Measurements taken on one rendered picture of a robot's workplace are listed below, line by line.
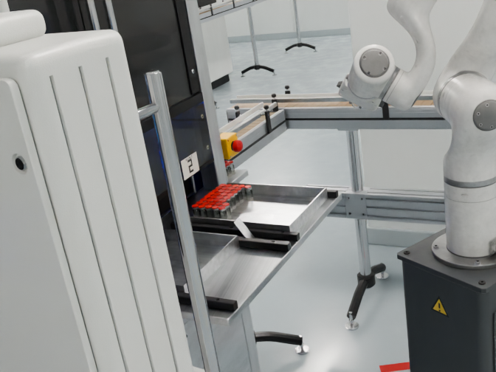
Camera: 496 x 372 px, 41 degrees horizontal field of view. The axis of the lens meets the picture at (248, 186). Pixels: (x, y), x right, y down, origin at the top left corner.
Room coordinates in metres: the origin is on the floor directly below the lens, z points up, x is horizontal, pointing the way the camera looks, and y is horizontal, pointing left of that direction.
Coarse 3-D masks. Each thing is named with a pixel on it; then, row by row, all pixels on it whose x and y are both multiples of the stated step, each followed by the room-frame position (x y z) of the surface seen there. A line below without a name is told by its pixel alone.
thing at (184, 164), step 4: (188, 156) 1.87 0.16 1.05; (192, 156) 1.89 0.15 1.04; (196, 156) 1.91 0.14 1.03; (184, 160) 1.85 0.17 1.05; (192, 160) 1.88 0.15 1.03; (196, 160) 1.90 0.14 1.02; (184, 164) 1.85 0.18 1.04; (188, 164) 1.87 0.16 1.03; (196, 164) 1.90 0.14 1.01; (184, 168) 1.84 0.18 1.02; (188, 168) 1.86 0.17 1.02; (192, 168) 1.88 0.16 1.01; (196, 168) 1.90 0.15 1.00; (184, 172) 1.84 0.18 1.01; (188, 172) 1.86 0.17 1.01; (192, 172) 1.87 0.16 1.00; (184, 176) 1.84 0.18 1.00; (188, 176) 1.86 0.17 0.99
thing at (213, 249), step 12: (168, 240) 1.67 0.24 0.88; (204, 240) 1.61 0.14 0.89; (216, 240) 1.59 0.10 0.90; (228, 240) 1.57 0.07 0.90; (168, 252) 1.59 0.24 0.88; (204, 252) 1.56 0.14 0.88; (216, 252) 1.55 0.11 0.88; (228, 252) 1.51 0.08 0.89; (180, 264) 1.51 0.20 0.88; (204, 264) 1.42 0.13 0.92; (216, 264) 1.46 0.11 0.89; (180, 276) 1.45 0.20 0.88; (204, 276) 1.41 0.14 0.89; (180, 288) 1.34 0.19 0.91
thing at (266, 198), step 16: (256, 192) 1.91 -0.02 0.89; (272, 192) 1.88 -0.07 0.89; (288, 192) 1.85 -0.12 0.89; (304, 192) 1.82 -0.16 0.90; (320, 192) 1.76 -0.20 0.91; (240, 208) 1.82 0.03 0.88; (256, 208) 1.80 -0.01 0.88; (272, 208) 1.78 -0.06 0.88; (288, 208) 1.76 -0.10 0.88; (304, 208) 1.74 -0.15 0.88; (224, 224) 1.67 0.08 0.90; (256, 224) 1.62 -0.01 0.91; (272, 224) 1.59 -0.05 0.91; (288, 224) 1.65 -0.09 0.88
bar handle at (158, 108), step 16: (160, 80) 0.91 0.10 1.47; (160, 96) 0.90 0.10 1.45; (144, 112) 0.88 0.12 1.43; (160, 112) 0.90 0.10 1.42; (160, 128) 0.90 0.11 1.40; (160, 144) 0.90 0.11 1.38; (176, 160) 0.91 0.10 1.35; (176, 176) 0.90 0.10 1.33; (176, 192) 0.90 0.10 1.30; (176, 208) 0.90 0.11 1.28; (176, 224) 0.91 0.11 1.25; (192, 240) 0.91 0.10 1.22; (192, 256) 0.90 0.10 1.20; (192, 272) 0.90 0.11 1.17; (192, 288) 0.90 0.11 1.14; (192, 304) 0.91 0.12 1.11; (208, 320) 0.91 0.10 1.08; (208, 336) 0.90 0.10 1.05; (208, 352) 0.90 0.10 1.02; (208, 368) 0.90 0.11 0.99
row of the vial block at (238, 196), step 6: (240, 186) 1.88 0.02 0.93; (234, 192) 1.84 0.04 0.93; (240, 192) 1.86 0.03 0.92; (228, 198) 1.80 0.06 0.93; (234, 198) 1.82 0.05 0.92; (240, 198) 1.85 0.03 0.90; (216, 204) 1.76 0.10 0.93; (234, 204) 1.82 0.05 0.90; (216, 210) 1.74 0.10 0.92; (216, 216) 1.74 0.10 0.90
